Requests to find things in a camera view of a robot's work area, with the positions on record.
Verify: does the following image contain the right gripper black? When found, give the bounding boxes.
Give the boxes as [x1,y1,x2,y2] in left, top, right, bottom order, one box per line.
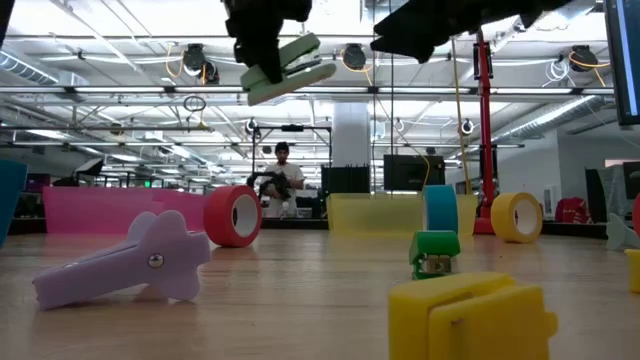
[370,0,571,64]

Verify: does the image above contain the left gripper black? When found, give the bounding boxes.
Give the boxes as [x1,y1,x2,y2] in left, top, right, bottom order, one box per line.
[222,0,314,85]

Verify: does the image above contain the light green stapler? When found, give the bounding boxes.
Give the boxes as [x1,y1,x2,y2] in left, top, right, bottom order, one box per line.
[239,32,338,107]

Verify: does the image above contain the red tape roll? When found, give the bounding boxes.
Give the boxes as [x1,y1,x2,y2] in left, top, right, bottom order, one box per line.
[203,185,263,248]

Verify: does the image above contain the blue tape roll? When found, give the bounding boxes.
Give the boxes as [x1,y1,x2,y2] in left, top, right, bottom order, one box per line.
[423,185,459,235]

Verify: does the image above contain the yellow tape roll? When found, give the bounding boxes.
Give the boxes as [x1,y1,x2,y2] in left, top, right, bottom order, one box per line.
[490,192,544,244]

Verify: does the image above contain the green mini stapler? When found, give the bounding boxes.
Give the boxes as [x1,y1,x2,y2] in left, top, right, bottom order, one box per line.
[408,230,462,281]

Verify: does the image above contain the purple staple remover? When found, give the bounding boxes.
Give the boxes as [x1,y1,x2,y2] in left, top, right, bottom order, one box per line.
[32,209,212,311]

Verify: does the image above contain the yellow mini stapler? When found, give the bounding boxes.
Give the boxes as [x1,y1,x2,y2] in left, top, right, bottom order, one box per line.
[624,248,640,294]
[388,272,560,360]

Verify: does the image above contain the light blue staple remover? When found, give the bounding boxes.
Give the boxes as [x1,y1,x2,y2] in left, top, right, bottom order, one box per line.
[605,213,640,252]

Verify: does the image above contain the red desk lamp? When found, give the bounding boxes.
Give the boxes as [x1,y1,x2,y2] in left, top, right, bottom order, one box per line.
[472,28,500,236]

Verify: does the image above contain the white building column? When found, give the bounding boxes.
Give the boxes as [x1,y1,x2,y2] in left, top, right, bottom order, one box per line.
[332,102,371,169]

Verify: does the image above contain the person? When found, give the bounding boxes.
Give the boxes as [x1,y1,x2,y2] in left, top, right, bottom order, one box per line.
[259,141,306,220]

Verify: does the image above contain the black display panel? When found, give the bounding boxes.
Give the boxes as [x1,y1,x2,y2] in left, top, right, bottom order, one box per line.
[383,154,446,192]

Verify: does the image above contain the yellow plastic bin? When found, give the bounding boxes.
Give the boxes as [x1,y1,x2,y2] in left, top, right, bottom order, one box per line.
[327,193,479,236]

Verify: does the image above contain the computer monitor blue screen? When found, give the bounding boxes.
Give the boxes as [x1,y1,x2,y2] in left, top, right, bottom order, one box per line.
[603,0,640,126]

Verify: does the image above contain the pink plastic bin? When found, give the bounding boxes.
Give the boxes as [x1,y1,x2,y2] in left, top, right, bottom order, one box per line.
[42,186,209,235]

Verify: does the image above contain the red bag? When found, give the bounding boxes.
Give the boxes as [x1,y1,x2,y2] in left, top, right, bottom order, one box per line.
[554,197,592,225]

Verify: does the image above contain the blue plastic bin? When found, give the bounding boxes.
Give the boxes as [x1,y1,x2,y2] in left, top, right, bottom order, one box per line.
[0,159,29,247]

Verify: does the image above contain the black ceiling cord reel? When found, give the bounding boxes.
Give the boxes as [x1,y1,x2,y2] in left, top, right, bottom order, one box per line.
[569,44,599,71]
[182,43,221,85]
[342,43,368,71]

